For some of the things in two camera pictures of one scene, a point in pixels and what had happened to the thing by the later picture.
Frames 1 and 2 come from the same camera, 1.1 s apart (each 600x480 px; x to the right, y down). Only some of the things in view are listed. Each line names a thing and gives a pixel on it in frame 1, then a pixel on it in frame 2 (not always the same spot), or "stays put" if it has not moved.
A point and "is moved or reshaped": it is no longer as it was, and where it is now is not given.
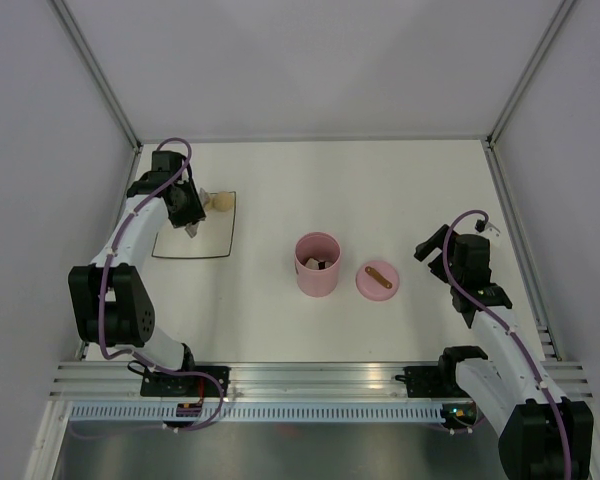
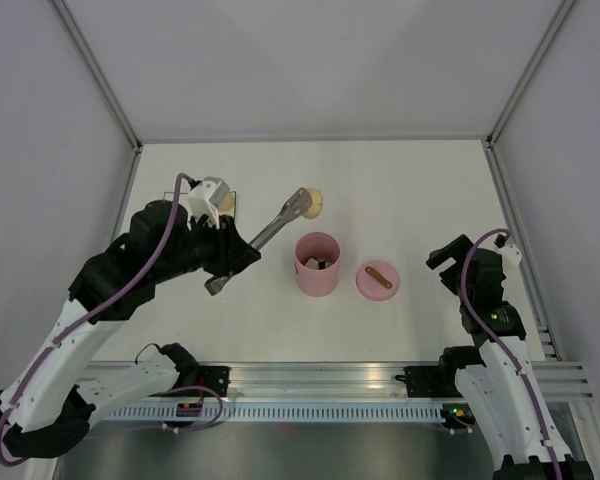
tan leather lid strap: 378,277 stays put
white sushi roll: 312,263 stays put
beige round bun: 211,202 is moved or reshaped
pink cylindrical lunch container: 321,246 stays put
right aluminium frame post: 530,72 stays put
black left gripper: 196,211 → 233,252
